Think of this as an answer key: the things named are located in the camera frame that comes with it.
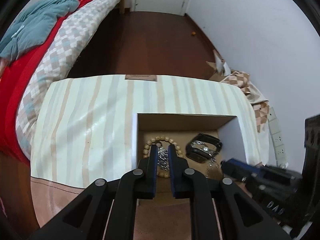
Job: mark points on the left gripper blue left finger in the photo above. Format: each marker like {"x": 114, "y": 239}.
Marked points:
{"x": 151, "y": 174}

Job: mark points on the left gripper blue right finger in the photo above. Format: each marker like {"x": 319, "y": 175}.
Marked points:
{"x": 175, "y": 172}

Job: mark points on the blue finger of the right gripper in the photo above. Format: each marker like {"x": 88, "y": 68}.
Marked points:
{"x": 239, "y": 170}

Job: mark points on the white power strip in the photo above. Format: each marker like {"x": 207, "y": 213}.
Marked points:
{"x": 277, "y": 139}

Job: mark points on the black smart band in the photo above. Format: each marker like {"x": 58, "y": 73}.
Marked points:
{"x": 203, "y": 147}

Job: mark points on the open white cardboard box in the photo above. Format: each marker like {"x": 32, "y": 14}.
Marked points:
{"x": 239, "y": 141}

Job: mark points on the brown checkered cloth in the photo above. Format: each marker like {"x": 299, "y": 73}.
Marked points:
{"x": 254, "y": 96}

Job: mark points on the pink striped table cloth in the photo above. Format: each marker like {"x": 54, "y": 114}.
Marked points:
{"x": 86, "y": 129}

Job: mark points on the torn cardboard pieces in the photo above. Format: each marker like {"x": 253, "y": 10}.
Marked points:
{"x": 220, "y": 67}

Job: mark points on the red bed cover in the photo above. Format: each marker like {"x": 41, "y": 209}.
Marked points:
{"x": 24, "y": 83}

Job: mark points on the bed with checkered mattress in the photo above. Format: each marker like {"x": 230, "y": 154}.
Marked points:
{"x": 40, "y": 47}

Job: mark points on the teal blue blanket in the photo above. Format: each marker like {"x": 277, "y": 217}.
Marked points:
{"x": 33, "y": 25}

